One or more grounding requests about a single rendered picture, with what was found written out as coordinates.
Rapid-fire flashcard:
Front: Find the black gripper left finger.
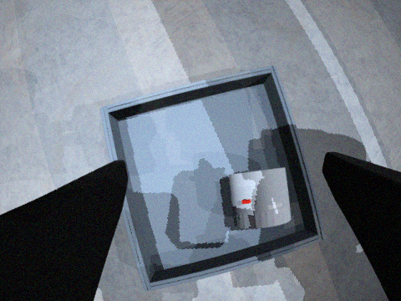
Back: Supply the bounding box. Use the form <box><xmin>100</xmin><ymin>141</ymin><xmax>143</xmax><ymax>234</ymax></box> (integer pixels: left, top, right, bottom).
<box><xmin>0</xmin><ymin>161</ymin><xmax>128</xmax><ymax>301</ymax></box>

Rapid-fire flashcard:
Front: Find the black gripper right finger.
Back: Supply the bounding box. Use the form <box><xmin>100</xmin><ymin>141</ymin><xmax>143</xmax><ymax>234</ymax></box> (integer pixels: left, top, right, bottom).
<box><xmin>323</xmin><ymin>151</ymin><xmax>401</xmax><ymax>301</ymax></box>

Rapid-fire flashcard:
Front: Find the light blue square tray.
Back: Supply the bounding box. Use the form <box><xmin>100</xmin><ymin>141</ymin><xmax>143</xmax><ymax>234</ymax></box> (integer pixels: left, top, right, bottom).
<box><xmin>100</xmin><ymin>64</ymin><xmax>325</xmax><ymax>292</ymax></box>

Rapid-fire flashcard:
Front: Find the grey cylinder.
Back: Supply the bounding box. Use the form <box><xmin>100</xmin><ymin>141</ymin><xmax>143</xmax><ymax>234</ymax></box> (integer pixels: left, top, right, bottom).
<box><xmin>228</xmin><ymin>167</ymin><xmax>291</xmax><ymax>228</ymax></box>

